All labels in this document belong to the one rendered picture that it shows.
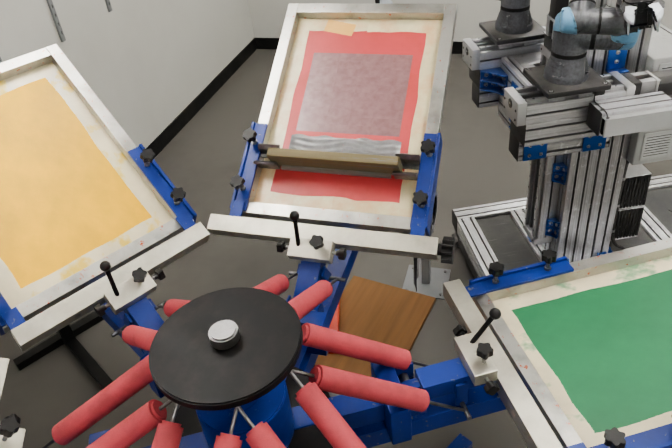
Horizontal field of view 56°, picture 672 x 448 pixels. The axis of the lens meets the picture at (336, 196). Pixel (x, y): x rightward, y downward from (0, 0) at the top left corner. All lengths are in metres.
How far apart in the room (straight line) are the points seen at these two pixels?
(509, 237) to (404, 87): 1.42
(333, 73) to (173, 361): 1.17
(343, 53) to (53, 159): 0.98
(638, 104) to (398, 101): 0.86
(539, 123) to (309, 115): 0.83
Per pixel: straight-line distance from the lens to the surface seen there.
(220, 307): 1.40
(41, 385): 3.35
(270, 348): 1.29
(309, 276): 1.77
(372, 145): 1.97
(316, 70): 2.17
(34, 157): 2.13
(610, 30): 2.03
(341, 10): 2.25
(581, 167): 2.82
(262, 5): 6.09
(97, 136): 2.17
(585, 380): 1.73
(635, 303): 1.95
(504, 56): 2.78
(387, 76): 2.10
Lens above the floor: 2.27
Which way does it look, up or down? 35 degrees down
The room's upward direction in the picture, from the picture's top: 7 degrees counter-clockwise
